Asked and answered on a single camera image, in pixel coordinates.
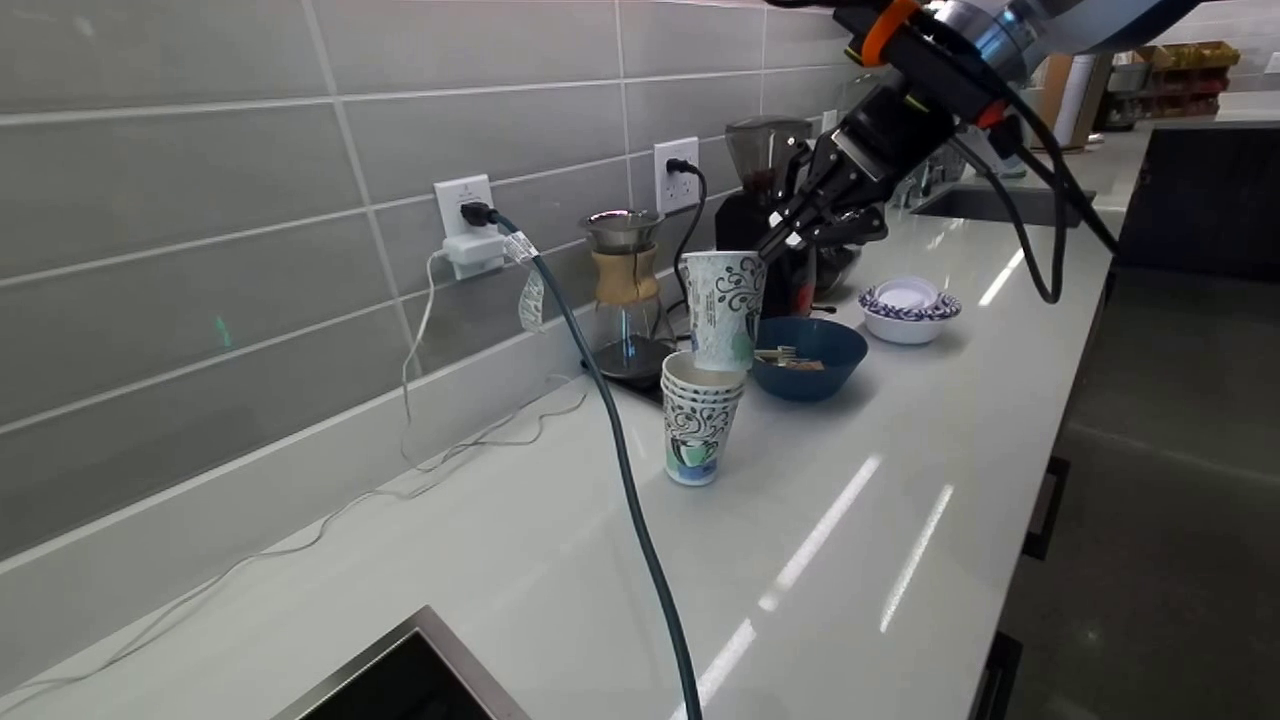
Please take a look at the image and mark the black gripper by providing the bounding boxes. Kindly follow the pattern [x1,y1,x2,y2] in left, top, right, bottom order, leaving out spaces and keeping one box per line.
[754,80,960,270]

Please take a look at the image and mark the white wall outlet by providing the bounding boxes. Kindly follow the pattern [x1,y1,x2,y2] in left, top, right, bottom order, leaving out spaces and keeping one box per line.
[650,131,705,220]
[432,170,501,270]

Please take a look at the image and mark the wooden utensil in bowl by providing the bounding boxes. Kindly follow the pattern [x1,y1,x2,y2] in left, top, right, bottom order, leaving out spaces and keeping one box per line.
[747,342,834,377]

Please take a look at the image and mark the glass pour-over coffee maker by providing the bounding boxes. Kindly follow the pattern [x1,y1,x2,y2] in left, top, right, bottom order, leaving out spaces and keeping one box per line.
[582,203,664,353]

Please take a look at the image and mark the white paper towel roll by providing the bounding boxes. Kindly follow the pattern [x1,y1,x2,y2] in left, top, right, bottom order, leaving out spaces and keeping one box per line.
[1050,51,1114,154]

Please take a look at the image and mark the countertop sink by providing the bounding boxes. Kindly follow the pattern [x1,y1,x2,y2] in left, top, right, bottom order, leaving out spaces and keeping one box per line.
[918,178,1100,231]

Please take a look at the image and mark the black coffee scale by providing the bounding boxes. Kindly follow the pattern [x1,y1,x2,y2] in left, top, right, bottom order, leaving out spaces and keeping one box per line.
[590,334,689,398]

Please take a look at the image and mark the blue bowl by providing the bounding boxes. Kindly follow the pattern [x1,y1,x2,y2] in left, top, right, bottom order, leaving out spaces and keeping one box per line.
[743,314,874,407]

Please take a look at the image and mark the white bowl with patterned rim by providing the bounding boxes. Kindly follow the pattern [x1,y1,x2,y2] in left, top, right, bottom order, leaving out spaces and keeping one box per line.
[855,275,968,353]

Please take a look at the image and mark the yellow brown boxes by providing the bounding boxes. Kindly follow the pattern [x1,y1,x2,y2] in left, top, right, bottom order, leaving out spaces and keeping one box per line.
[1134,37,1248,127]

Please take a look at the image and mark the thin black grinder cable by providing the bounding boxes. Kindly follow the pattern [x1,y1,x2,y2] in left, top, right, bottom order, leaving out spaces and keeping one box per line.
[659,158,718,320]

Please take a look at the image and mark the patterned paper cup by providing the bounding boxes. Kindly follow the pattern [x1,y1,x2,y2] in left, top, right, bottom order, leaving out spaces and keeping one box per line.
[655,360,754,402]
[676,249,774,381]
[659,381,747,492]
[655,350,754,389]

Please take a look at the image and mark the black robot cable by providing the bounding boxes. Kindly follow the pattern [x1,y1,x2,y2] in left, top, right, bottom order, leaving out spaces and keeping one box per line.
[933,51,1127,308]

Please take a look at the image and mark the thin white cable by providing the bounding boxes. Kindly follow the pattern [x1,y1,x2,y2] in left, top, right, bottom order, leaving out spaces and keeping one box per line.
[0,254,593,714]

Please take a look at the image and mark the thick black power cable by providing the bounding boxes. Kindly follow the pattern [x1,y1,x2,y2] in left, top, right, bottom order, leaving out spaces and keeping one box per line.
[458,196,707,720]

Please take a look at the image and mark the white plug adapter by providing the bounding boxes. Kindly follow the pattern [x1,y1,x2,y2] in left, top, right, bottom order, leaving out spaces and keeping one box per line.
[441,227,546,287]

